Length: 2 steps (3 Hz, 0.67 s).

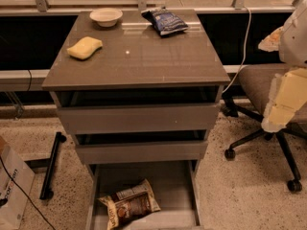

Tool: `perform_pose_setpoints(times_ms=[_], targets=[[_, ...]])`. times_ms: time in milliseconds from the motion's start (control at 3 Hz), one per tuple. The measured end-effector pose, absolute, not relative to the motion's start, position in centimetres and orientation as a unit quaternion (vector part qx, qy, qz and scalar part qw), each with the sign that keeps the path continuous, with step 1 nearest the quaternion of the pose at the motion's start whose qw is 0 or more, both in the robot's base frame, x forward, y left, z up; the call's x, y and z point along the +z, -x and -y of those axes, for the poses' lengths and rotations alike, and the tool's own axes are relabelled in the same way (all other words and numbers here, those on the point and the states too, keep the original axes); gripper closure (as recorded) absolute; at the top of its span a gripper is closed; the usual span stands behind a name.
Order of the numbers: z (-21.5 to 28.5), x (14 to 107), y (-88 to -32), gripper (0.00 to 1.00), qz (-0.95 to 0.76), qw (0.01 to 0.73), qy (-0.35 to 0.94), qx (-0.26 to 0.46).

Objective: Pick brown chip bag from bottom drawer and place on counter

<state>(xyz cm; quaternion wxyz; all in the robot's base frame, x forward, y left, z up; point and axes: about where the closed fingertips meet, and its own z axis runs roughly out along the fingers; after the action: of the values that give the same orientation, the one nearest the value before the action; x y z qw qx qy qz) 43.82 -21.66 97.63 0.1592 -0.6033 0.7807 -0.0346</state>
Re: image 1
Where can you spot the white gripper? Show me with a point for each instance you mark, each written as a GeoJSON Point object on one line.
{"type": "Point", "coordinates": [295, 42]}

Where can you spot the brown chip bag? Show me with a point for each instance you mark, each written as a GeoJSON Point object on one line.
{"type": "Point", "coordinates": [131, 204]}

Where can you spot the top grey drawer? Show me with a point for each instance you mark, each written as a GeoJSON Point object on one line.
{"type": "Point", "coordinates": [125, 119]}

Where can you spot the grey drawer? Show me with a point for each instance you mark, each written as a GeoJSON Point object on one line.
{"type": "Point", "coordinates": [142, 152]}
{"type": "Point", "coordinates": [174, 189]}
{"type": "Point", "coordinates": [125, 119]}

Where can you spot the blue chip bag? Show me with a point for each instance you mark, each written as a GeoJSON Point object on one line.
{"type": "Point", "coordinates": [164, 22]}

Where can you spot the grey drawer cabinet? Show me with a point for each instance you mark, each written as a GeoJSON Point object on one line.
{"type": "Point", "coordinates": [137, 66]}

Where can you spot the bottom grey drawer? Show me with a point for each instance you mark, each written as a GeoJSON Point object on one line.
{"type": "Point", "coordinates": [174, 189]}

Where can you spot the middle grey drawer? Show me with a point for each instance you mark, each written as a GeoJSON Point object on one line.
{"type": "Point", "coordinates": [142, 152]}

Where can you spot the grey office chair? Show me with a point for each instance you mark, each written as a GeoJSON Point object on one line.
{"type": "Point", "coordinates": [256, 81]}

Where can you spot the white bowl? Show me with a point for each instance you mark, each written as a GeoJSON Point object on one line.
{"type": "Point", "coordinates": [106, 17]}

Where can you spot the yellow sponge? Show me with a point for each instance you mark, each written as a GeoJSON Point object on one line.
{"type": "Point", "coordinates": [85, 48]}

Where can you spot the black bar on floor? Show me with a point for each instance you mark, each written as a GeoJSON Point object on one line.
{"type": "Point", "coordinates": [46, 190]}

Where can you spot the white cardboard box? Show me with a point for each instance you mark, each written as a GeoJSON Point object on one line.
{"type": "Point", "coordinates": [14, 172]}

